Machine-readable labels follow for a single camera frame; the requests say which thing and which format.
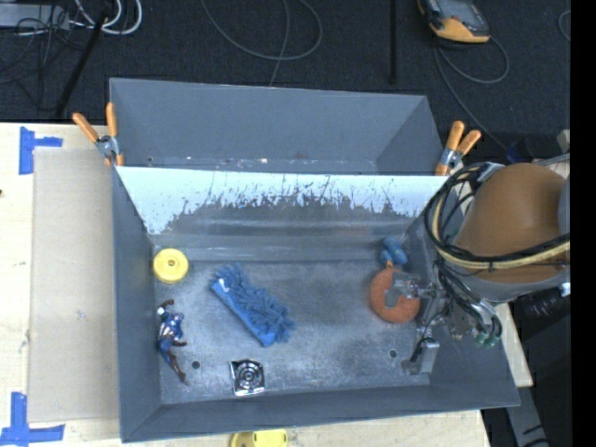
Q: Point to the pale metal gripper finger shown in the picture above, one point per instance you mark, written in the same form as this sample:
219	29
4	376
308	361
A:
407	280
406	298

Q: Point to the blue and orange toy animal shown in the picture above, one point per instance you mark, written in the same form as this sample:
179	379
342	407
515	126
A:
394	251

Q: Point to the grey metal bin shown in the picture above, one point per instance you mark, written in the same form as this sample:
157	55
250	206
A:
326	342

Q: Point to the blue fluffy mop sponge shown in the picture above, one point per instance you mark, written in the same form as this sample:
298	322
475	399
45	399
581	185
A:
253	306

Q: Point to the shiny silver square packet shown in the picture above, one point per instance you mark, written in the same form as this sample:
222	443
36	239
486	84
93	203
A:
247	377

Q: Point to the yellow round disc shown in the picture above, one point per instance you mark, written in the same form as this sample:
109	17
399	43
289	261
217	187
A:
171	265

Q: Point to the blue and red toy figure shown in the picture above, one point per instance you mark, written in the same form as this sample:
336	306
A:
169	335

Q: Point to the pale wood flat board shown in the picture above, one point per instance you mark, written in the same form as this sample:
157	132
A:
70	287

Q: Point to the black cylinder on white bracket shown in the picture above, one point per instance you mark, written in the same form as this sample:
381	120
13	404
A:
426	356

